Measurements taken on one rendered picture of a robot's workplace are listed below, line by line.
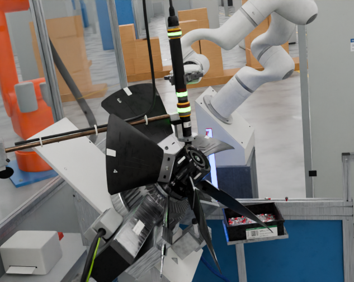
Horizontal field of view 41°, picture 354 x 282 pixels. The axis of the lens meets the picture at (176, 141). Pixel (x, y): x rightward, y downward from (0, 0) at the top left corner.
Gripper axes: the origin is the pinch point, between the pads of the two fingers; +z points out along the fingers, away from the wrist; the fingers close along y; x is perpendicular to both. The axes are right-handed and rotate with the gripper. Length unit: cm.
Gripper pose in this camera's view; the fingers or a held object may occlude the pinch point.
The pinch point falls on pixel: (179, 79)
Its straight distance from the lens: 156.2
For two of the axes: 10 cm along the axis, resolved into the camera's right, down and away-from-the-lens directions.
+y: -9.6, 0.4, 2.7
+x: -1.2, -9.5, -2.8
